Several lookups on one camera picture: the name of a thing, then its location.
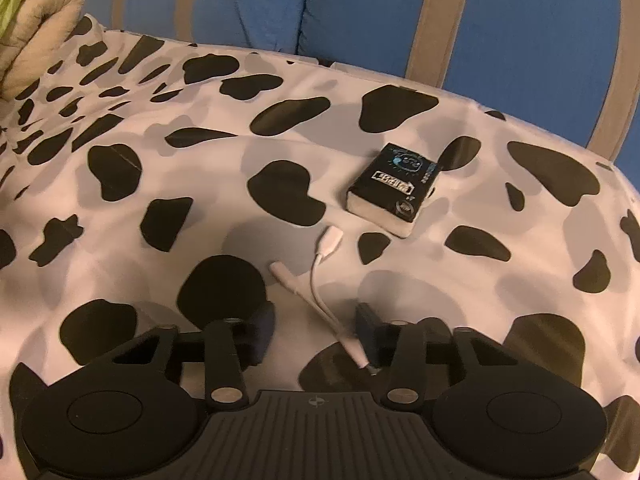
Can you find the blue striped pillow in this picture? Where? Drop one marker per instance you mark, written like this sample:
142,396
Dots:
260,5
525,35

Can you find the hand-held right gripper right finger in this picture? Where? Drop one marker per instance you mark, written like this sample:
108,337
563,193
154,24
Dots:
367,332

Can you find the light green plastic bag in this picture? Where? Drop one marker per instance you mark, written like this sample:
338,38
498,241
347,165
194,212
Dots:
10,0

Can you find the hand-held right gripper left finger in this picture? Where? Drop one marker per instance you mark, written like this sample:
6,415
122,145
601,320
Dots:
262,330

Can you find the black tissue pack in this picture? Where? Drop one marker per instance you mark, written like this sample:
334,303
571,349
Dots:
390,185

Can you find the cow print blanket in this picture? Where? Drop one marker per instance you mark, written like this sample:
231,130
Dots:
200,185

